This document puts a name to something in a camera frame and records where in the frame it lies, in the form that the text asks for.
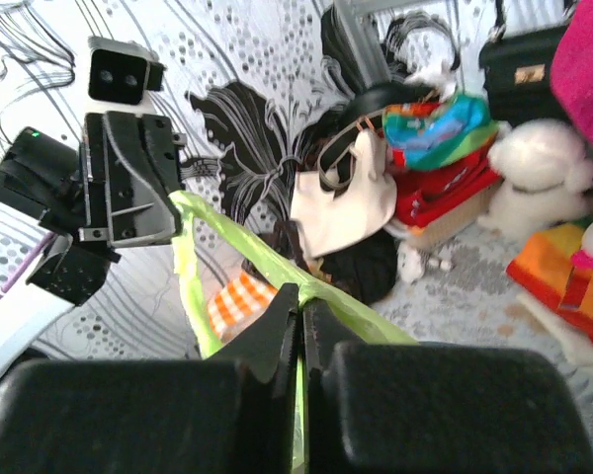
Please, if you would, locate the green plastic trash bag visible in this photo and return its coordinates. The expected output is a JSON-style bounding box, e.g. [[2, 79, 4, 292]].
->
[[167, 190, 419, 474]]

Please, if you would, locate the red folded cloth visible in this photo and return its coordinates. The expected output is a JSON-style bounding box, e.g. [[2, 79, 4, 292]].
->
[[394, 145, 500, 228]]

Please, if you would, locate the cream canvas tote bag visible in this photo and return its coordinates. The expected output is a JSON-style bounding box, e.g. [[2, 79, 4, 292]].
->
[[290, 113, 397, 259]]

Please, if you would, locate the black round hat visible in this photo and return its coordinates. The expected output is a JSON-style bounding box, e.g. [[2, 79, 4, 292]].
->
[[322, 82, 433, 129]]

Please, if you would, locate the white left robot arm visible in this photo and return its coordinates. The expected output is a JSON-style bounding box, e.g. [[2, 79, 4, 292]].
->
[[0, 111, 187, 379]]

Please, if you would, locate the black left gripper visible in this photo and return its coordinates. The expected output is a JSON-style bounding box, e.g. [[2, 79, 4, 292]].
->
[[79, 111, 184, 247]]

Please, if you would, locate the orange white checkered cloth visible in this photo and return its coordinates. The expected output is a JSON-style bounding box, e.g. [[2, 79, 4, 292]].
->
[[207, 272, 277, 344]]

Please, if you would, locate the white fluffy plush dog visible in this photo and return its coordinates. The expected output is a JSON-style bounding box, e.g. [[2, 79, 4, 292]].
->
[[477, 118, 593, 240]]

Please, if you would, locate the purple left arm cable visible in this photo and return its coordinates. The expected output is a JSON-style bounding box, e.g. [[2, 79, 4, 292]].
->
[[0, 231, 55, 322]]

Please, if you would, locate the black leather handbag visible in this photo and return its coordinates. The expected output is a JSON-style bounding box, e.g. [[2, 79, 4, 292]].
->
[[478, 0, 576, 126]]

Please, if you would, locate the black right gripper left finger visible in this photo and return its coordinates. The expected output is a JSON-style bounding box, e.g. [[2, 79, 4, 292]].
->
[[212, 283, 299, 473]]

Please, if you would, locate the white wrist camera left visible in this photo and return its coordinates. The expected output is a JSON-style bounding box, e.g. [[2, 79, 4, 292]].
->
[[87, 36, 166, 106]]

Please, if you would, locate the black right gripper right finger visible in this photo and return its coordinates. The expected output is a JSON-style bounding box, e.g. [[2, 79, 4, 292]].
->
[[301, 299, 371, 473]]

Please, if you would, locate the magenta cloth bag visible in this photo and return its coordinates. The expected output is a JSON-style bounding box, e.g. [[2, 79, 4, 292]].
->
[[551, 0, 593, 145]]

